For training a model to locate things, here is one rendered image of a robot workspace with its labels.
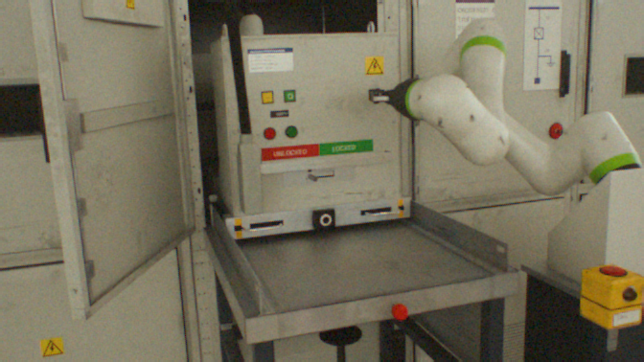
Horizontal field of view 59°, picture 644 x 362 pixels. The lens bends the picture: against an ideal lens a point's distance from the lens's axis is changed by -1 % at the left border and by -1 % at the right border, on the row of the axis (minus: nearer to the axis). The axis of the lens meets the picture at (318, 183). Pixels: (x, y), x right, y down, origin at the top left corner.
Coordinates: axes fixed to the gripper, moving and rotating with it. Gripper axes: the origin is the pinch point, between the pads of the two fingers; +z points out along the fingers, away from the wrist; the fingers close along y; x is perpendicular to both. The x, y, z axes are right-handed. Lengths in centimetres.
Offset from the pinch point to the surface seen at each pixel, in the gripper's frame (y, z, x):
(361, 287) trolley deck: -18, -33, -38
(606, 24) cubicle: 101, 28, 19
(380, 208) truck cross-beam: 3.9, 7.4, -32.7
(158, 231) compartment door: -58, 14, -33
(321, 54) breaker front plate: -11.9, 8.5, 11.2
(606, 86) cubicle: 103, 28, -3
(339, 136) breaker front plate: -7.6, 8.5, -11.2
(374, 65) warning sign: 3.1, 8.4, 7.6
